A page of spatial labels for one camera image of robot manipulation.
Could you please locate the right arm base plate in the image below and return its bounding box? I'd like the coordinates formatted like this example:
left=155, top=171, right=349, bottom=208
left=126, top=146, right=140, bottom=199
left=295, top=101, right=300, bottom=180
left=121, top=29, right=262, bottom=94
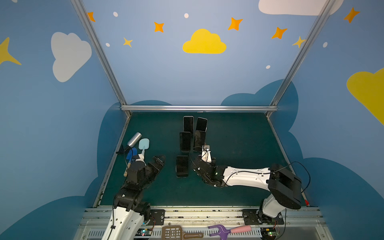
left=242, top=209, right=285, bottom=225

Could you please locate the aluminium frame right post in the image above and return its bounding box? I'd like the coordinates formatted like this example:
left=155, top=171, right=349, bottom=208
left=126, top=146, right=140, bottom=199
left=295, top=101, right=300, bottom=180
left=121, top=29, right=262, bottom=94
left=266, top=0, right=336, bottom=119

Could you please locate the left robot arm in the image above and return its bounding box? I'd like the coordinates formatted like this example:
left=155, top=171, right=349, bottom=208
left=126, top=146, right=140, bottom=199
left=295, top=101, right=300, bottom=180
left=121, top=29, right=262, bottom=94
left=102, top=155, right=166, bottom=240

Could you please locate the blue toy shovel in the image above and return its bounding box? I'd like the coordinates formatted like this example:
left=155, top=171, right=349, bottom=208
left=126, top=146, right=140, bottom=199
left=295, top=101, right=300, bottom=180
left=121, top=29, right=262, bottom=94
left=124, top=147, right=138, bottom=177

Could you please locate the silver metal cylinder tool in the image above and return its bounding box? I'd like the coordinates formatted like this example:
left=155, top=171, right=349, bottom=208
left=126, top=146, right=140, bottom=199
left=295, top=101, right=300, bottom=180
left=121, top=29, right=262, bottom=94
left=116, top=132, right=142, bottom=155

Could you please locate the aluminium frame left post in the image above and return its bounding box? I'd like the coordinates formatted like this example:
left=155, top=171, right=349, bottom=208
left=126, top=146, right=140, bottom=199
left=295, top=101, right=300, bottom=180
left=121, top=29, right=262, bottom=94
left=71, top=0, right=127, bottom=107

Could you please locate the green circuit board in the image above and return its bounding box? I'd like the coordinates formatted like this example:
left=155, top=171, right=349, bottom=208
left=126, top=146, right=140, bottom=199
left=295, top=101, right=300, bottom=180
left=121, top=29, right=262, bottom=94
left=260, top=228, right=278, bottom=240
left=135, top=228, right=153, bottom=238

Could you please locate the aluminium frame back bar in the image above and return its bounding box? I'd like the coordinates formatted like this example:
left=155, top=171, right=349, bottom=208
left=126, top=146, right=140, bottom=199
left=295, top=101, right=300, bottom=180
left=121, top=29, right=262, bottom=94
left=121, top=105, right=278, bottom=112

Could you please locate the purple pink toy fork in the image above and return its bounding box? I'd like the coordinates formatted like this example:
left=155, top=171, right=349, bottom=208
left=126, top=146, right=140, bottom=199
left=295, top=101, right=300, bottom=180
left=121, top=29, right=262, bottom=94
left=208, top=225, right=252, bottom=240

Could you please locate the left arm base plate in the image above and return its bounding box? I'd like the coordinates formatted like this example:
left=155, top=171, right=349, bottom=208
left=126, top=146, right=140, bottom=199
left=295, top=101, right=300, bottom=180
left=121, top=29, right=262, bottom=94
left=143, top=209, right=165, bottom=226

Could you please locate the left green circuit board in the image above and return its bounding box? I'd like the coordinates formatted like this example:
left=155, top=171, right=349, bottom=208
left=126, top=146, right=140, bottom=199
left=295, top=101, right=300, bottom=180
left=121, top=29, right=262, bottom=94
left=135, top=228, right=153, bottom=238

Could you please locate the brown slotted spatula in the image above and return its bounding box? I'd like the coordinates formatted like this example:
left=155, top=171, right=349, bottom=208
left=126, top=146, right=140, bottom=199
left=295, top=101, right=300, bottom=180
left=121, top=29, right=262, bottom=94
left=162, top=226, right=204, bottom=240

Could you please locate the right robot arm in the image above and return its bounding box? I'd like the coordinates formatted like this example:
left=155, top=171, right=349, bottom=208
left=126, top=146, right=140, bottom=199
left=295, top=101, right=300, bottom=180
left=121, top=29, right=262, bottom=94
left=193, top=157, right=302, bottom=223

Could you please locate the right green circuit board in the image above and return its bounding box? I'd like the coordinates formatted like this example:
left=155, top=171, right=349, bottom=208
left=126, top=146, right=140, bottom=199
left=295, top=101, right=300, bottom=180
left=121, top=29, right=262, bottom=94
left=260, top=228, right=278, bottom=240

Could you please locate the aluminium frame post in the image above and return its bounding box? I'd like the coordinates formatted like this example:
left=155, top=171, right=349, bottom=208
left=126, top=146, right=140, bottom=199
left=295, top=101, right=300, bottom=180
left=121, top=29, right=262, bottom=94
left=266, top=0, right=336, bottom=119
left=71, top=0, right=127, bottom=107

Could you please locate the light blue spatula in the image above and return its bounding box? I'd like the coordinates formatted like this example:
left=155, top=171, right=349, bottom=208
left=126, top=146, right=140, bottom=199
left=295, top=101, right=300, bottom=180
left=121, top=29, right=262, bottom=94
left=139, top=138, right=150, bottom=161

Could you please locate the black phone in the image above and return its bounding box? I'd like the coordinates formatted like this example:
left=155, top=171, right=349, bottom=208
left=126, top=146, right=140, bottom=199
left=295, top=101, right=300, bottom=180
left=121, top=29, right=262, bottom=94
left=176, top=156, right=189, bottom=178
left=193, top=131, right=206, bottom=151
left=183, top=116, right=194, bottom=134
left=180, top=132, right=192, bottom=153
left=196, top=117, right=208, bottom=132

